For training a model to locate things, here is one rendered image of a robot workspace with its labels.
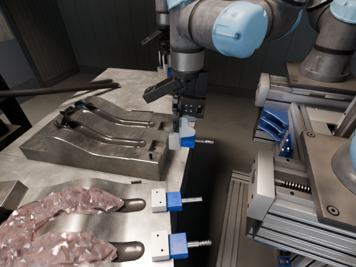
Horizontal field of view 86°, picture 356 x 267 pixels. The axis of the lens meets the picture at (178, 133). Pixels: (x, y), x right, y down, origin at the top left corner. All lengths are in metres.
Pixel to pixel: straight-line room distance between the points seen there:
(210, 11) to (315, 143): 0.34
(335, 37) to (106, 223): 0.83
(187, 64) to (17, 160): 0.71
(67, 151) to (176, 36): 0.50
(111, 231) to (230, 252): 0.78
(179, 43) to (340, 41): 0.54
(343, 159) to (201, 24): 0.34
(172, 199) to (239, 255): 0.74
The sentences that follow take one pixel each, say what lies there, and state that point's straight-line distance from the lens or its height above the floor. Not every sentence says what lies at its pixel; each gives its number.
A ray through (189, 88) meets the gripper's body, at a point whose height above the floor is 1.11.
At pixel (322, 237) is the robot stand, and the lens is 0.52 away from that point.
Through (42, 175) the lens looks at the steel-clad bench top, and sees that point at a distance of 0.80.
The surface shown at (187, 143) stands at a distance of 0.57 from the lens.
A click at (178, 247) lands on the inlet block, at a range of 0.48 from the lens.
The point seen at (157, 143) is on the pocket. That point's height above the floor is 0.88.
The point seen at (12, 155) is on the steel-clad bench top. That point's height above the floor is 0.80.
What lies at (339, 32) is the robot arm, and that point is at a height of 1.18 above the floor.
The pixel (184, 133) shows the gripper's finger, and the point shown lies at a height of 0.98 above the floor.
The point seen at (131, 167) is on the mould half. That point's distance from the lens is 0.63.
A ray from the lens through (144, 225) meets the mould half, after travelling 0.51.
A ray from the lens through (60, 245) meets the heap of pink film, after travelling 0.48.
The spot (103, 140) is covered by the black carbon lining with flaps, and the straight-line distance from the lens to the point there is 0.70.
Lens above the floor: 1.32
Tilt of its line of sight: 39 degrees down
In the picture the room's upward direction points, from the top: straight up
